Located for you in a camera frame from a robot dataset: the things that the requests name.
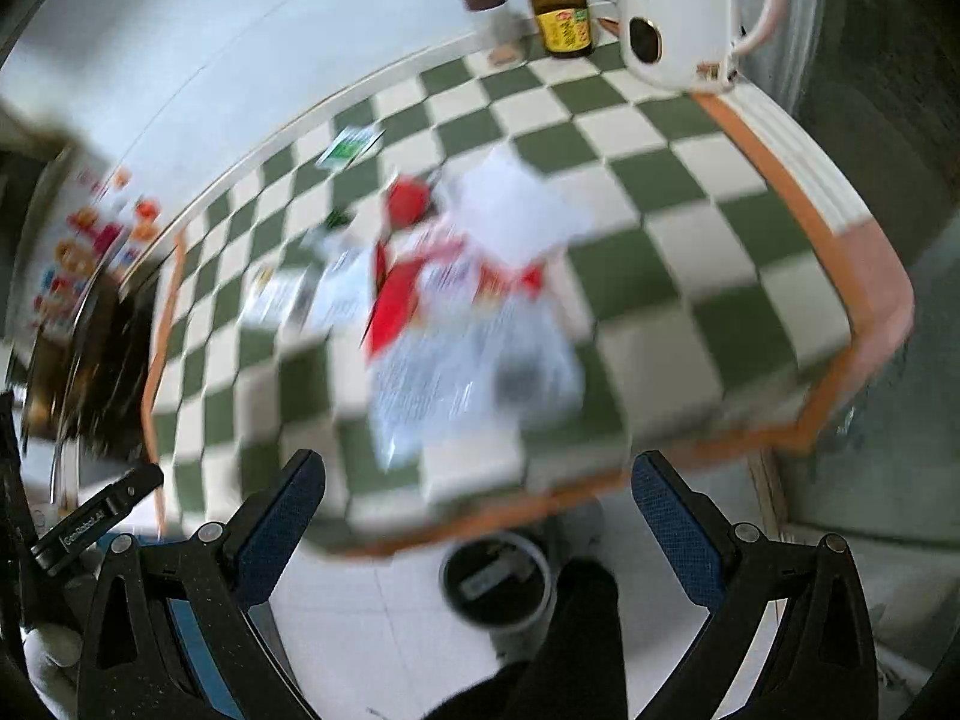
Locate white grey medicine sachet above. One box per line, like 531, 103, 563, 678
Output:
304, 232, 376, 333

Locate large red white food bag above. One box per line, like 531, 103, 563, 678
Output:
364, 241, 586, 470

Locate small green wrapper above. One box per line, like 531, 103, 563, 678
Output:
324, 208, 352, 231

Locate red wrapper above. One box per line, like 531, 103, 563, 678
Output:
386, 176, 431, 231

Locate white paper napkin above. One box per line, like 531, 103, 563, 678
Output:
436, 145, 596, 270

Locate green white sachet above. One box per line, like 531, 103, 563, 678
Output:
316, 124, 382, 172

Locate white green small carton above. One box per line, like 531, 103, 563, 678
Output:
239, 268, 314, 330

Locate white round trash bin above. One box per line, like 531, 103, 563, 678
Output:
439, 530, 555, 665

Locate white gloved left hand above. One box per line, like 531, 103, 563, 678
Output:
23, 624, 83, 720

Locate green white checkered tablecloth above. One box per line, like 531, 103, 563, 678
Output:
145, 43, 914, 553

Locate white pink electric kettle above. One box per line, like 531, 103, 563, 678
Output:
617, 0, 788, 94

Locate small glass spice jar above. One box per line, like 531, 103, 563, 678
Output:
462, 0, 526, 70

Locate brown sauce bottle yellow label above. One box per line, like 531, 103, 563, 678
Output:
529, 0, 594, 59

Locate colourful wall stickers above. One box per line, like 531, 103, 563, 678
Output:
28, 164, 163, 335

